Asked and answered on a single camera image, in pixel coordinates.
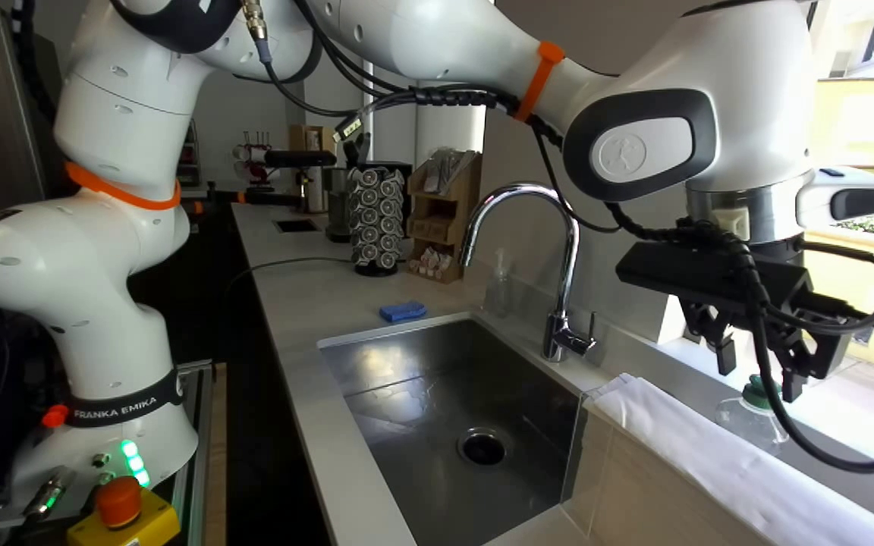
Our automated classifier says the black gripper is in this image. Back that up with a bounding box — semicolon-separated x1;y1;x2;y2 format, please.
683;265;857;406

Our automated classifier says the white cloth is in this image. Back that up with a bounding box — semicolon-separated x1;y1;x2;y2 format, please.
586;371;874;546

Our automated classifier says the chrome gooseneck faucet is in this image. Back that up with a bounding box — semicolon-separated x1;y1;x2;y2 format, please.
461;178;599;363

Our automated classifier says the round metal sink drain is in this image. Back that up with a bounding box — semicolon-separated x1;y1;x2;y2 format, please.
454;421;511;470

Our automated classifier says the stainless steel sink basin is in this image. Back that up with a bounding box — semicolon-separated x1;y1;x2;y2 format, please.
317;312;612;546

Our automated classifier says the wooden organizer rack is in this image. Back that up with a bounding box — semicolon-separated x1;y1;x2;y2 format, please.
405;150;485;285

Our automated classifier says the blue sponge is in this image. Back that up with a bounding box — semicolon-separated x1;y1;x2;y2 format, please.
376;299;430;327

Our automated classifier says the small black mat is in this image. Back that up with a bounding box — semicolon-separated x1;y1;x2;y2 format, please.
272;215;319;236

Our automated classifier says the black coffee machine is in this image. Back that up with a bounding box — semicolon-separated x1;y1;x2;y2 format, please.
244;124;349;221

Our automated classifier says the yellow box red stop button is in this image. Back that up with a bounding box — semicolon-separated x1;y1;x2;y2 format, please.
64;476;182;546

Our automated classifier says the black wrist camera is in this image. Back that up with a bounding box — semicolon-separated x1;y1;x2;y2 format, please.
612;236;766;310

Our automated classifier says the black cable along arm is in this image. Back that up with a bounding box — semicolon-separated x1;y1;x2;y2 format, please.
240;0;569;146

